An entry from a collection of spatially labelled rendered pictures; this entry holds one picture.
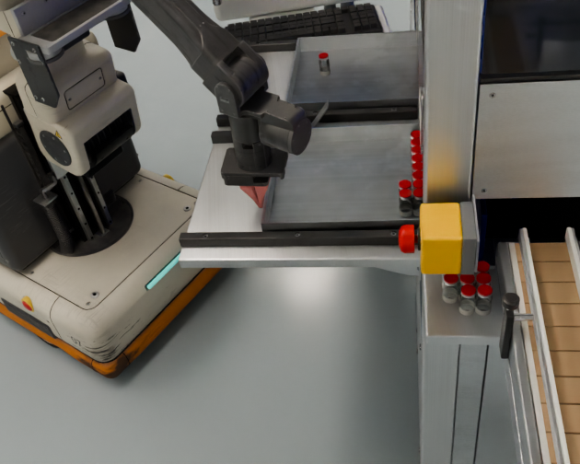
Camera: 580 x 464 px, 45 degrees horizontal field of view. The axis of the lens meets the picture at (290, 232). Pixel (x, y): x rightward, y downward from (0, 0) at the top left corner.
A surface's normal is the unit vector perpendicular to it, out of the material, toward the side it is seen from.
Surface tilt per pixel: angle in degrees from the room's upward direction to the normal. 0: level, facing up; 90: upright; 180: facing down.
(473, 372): 90
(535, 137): 90
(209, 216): 0
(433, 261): 90
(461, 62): 90
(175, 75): 0
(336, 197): 0
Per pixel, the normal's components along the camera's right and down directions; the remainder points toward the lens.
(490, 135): -0.11, 0.70
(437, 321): -0.12, -0.71
